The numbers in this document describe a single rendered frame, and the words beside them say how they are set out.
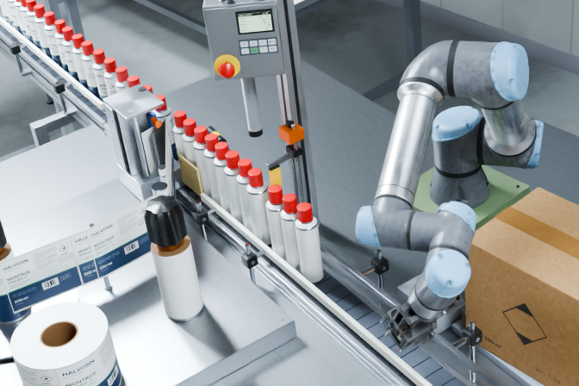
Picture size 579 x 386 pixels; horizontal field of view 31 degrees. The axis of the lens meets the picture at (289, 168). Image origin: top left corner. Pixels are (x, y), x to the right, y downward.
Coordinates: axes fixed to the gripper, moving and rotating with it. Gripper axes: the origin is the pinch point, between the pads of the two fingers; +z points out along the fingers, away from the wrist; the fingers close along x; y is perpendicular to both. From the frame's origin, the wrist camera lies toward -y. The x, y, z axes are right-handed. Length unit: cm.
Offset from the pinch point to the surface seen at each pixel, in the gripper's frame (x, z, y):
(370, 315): -10.2, 12.2, -2.0
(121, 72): -113, 49, 1
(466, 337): 7.5, -7.4, -7.4
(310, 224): -33.4, 6.5, 0.1
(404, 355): 2.2, 5.1, 0.2
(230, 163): -61, 20, 2
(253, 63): -70, -5, -6
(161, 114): -92, 40, 1
